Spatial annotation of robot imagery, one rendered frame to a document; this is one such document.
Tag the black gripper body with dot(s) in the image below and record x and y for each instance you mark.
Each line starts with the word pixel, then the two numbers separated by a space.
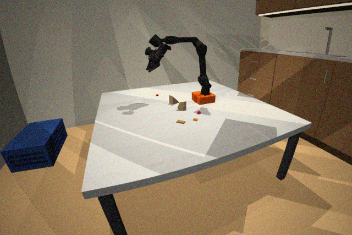
pixel 157 56

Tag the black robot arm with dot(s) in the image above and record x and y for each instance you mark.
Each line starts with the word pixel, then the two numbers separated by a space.
pixel 201 50

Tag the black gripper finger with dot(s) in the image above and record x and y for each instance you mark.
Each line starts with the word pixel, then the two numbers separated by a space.
pixel 154 67
pixel 150 64

